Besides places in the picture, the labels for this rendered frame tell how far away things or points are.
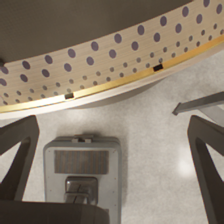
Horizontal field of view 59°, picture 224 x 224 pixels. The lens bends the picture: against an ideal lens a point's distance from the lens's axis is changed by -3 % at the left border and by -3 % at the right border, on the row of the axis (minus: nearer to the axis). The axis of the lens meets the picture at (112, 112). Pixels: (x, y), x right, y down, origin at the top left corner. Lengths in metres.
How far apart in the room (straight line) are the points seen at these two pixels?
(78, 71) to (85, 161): 1.06
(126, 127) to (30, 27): 1.33
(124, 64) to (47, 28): 0.14
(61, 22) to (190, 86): 1.42
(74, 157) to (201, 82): 1.07
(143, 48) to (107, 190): 1.17
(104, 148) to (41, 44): 1.07
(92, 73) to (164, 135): 1.31
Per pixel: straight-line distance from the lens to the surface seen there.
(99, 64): 0.34
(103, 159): 1.34
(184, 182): 1.76
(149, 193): 1.74
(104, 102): 1.52
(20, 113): 0.42
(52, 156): 1.40
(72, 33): 0.30
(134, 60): 0.35
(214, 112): 1.38
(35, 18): 0.29
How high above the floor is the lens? 1.54
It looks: 86 degrees down
